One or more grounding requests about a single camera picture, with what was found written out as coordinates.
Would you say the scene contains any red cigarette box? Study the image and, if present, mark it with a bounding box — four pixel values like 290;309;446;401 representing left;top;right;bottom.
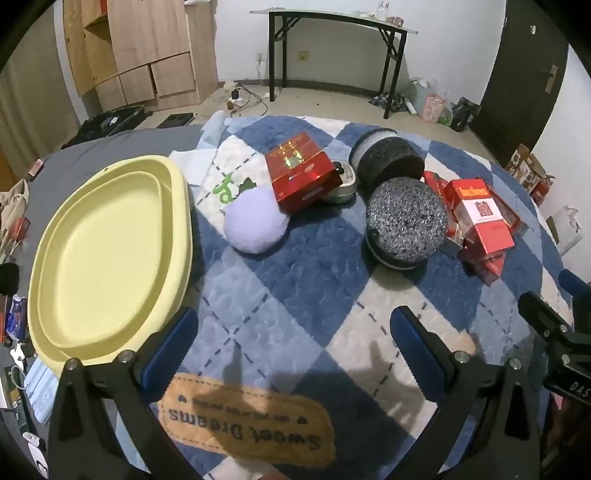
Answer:
458;250;506;286

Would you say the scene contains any red white Double Happiness box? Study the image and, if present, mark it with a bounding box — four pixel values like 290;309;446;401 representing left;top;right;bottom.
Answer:
444;178;515;262

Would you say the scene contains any black glitter foam disc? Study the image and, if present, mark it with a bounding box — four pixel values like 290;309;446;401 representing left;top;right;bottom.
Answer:
366;177;449;271

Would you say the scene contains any black white foam disc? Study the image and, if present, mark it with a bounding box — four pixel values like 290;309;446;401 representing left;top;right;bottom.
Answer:
349;128;425;197

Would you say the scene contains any lavender round sponge pad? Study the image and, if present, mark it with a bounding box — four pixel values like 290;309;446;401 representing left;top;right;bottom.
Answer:
223;186;290;255

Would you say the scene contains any shiny red gift box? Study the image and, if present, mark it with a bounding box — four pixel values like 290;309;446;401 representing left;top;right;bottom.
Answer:
264;132;342;215

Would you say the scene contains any yellow oval plastic tray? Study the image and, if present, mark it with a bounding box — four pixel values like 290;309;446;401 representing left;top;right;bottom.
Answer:
27;155;193;375

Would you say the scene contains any blue white plaid blanket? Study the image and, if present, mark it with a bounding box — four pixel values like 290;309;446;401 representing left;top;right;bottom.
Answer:
155;116;570;479

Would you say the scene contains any pink bag on floor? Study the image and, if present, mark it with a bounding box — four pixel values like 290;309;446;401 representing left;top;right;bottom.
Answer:
422;93;446;124

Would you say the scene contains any silver tin with black heart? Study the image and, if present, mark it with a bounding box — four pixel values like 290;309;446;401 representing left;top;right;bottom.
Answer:
322;161;358;205

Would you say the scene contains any black door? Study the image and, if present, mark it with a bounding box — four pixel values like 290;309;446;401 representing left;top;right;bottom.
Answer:
471;0;569;166

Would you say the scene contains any black tool case on floor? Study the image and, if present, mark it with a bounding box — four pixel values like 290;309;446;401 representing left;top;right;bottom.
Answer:
61;105;152;149

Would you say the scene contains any black folding table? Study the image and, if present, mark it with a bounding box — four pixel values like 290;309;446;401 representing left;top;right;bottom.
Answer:
250;7;418;119

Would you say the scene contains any wooden cabinet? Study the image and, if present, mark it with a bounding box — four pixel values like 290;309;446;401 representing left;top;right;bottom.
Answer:
56;0;218;110

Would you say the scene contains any power strip with cables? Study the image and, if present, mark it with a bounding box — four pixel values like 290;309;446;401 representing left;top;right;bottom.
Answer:
222;81;279;118

